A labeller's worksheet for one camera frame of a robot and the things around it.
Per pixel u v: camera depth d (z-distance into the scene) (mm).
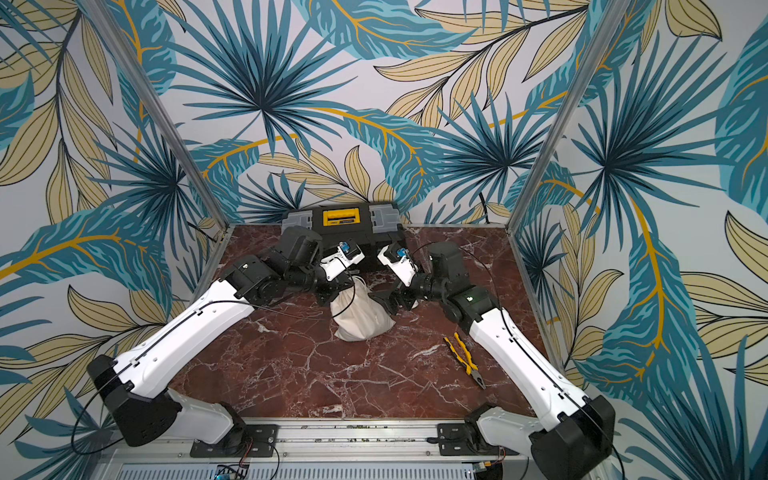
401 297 619
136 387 386
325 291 615
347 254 595
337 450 731
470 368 842
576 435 372
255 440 729
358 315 754
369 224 972
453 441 731
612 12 680
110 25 691
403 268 606
